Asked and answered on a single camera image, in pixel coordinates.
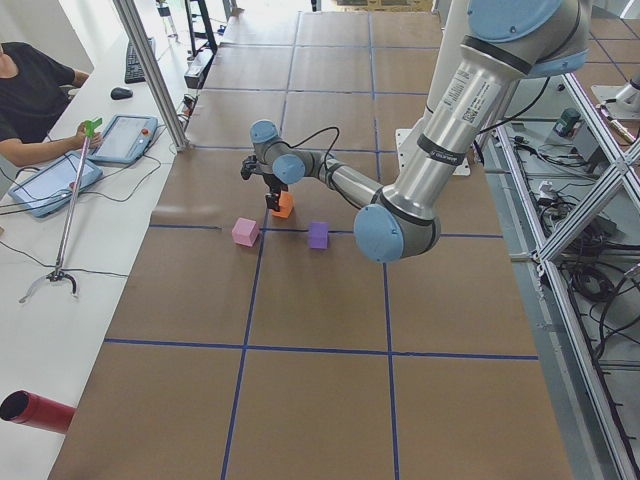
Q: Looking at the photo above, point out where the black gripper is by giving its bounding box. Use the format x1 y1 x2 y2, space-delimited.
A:
263 173 288 210

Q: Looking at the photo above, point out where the orange foam block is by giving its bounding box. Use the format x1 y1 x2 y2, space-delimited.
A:
271 191 294 219

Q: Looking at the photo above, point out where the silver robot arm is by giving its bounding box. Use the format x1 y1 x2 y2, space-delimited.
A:
240 1 592 263

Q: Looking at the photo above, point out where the person hand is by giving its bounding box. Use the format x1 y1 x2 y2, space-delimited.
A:
71 124 103 150

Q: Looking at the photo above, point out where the pink foam block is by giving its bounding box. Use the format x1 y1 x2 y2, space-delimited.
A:
232 217 260 247

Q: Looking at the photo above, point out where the purple foam block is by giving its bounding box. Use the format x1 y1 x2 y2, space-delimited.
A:
307 221 329 250

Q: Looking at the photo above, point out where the black computer box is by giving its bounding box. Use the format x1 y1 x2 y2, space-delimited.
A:
184 49 214 90

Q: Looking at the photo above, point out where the far teach pendant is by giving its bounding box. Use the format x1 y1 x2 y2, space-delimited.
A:
88 114 158 165

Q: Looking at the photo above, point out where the teach pendant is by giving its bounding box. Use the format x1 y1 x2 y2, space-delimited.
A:
8 152 80 218
88 114 158 165

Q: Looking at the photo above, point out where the black keyboard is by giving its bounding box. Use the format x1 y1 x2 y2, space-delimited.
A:
124 41 145 84

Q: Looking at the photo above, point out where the black computer mouse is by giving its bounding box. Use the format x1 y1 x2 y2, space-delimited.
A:
110 87 133 100

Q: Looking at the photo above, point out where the near teach pendant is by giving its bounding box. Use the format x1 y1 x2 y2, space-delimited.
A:
8 152 80 218

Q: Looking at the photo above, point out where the person in black shirt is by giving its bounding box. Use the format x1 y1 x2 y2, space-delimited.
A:
1 42 89 167

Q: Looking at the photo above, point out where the red cylinder tube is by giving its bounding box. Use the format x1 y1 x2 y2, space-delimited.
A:
1 390 76 434

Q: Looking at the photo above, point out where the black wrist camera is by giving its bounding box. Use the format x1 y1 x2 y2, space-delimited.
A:
240 155 263 181

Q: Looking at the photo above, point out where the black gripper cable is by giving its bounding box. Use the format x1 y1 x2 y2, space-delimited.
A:
287 126 341 174

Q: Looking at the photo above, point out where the aluminium frame post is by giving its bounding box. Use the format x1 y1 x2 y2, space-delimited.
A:
113 0 189 152

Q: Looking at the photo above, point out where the green handled reacher grabber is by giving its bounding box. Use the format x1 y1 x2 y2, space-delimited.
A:
18 117 103 304

